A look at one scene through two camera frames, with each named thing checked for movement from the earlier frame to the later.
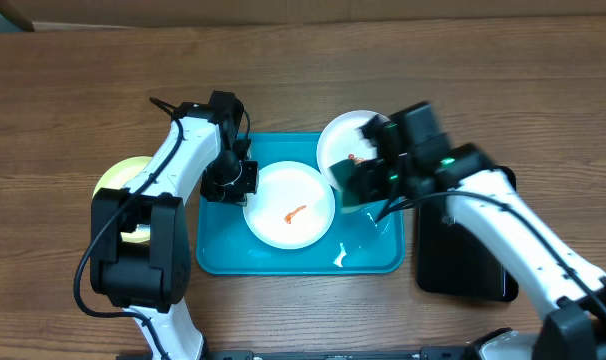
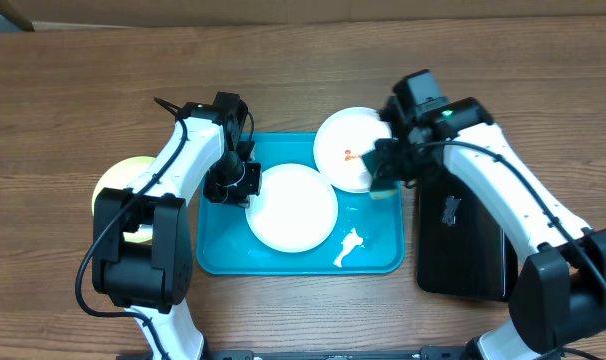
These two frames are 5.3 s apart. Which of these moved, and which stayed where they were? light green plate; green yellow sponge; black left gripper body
Moved: green yellow sponge
Stayed: black left gripper body; light green plate
